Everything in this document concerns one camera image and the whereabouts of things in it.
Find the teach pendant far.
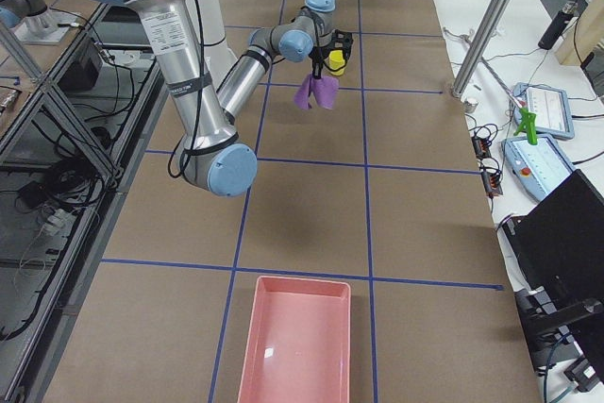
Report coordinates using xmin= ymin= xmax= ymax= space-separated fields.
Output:
xmin=512 ymin=82 xmax=575 ymax=140

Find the purple cloth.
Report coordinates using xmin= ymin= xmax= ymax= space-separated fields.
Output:
xmin=294 ymin=75 xmax=340 ymax=110

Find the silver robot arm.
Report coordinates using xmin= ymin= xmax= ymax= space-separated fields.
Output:
xmin=1 ymin=0 xmax=67 ymax=45
xmin=95 ymin=0 xmax=353 ymax=197

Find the green plastic clamp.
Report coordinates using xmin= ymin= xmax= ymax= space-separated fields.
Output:
xmin=513 ymin=108 xmax=538 ymax=145

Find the pink plastic tray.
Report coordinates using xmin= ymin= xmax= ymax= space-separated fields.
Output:
xmin=238 ymin=276 xmax=351 ymax=402

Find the yellow plastic cup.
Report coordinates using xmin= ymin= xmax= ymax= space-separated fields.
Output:
xmin=327 ymin=49 xmax=347 ymax=76

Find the metal camera pole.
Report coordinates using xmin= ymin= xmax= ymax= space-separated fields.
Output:
xmin=451 ymin=0 xmax=510 ymax=98

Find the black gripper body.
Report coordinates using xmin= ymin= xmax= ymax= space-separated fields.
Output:
xmin=322 ymin=29 xmax=354 ymax=69

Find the teach pendant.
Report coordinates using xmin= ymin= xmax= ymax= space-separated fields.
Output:
xmin=512 ymin=82 xmax=575 ymax=140
xmin=503 ymin=133 xmax=576 ymax=202

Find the black monitor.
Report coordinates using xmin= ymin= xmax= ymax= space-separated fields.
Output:
xmin=503 ymin=169 xmax=603 ymax=378

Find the black bottle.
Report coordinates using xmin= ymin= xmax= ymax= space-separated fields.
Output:
xmin=538 ymin=1 xmax=578 ymax=50

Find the teach pendant near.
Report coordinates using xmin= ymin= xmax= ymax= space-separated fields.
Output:
xmin=503 ymin=133 xmax=576 ymax=202

